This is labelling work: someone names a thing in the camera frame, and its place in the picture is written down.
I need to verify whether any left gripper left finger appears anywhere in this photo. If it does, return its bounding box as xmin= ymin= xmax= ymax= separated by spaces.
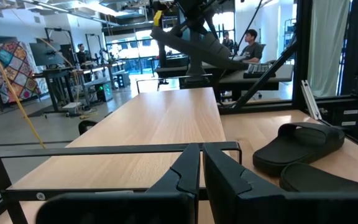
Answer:
xmin=35 ymin=142 xmax=201 ymax=224

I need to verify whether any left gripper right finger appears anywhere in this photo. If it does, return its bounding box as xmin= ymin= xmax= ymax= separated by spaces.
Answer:
xmin=202 ymin=142 xmax=358 ymax=224

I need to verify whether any black rubber slide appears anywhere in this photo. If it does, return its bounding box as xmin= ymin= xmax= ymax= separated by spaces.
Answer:
xmin=279 ymin=162 xmax=358 ymax=193
xmin=252 ymin=122 xmax=346 ymax=175

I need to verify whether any black chair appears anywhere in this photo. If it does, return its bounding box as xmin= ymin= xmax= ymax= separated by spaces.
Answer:
xmin=78 ymin=119 xmax=99 ymax=136

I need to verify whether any computer tower with green light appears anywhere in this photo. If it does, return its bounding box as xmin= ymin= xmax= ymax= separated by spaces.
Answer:
xmin=94 ymin=80 xmax=114 ymax=103

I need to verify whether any silver aluminium extrusion bar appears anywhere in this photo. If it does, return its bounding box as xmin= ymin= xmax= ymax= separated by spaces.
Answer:
xmin=300 ymin=79 xmax=323 ymax=121

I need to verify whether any black keyboard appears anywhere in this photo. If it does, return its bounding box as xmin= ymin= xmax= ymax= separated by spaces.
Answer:
xmin=243 ymin=63 xmax=277 ymax=79

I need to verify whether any grey top desk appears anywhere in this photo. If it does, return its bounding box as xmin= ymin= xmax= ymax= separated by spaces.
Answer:
xmin=154 ymin=62 xmax=294 ymax=102

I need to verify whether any person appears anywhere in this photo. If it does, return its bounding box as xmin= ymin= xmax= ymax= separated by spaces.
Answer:
xmin=240 ymin=29 xmax=264 ymax=64
xmin=221 ymin=30 xmax=235 ymax=53
xmin=75 ymin=43 xmax=89 ymax=65

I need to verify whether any black standing desk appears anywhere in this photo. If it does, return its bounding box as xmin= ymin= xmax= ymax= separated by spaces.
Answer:
xmin=31 ymin=67 xmax=76 ymax=118

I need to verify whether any yellow tag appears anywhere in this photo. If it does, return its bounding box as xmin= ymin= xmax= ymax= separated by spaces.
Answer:
xmin=153 ymin=9 xmax=163 ymax=27

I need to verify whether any white curtain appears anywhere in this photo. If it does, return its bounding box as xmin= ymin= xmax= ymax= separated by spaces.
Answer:
xmin=307 ymin=0 xmax=351 ymax=98

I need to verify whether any black monitor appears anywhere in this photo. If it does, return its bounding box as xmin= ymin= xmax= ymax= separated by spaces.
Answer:
xmin=29 ymin=42 xmax=65 ymax=67

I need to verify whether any colourful patchwork quilt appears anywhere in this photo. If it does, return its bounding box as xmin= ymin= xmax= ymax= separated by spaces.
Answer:
xmin=0 ymin=41 xmax=42 ymax=104

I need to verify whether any black aluminium rig frame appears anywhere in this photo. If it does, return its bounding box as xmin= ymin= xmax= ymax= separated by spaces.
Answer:
xmin=218 ymin=0 xmax=358 ymax=156

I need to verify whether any yellow cable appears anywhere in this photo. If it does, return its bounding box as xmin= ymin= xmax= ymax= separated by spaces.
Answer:
xmin=0 ymin=27 xmax=47 ymax=150

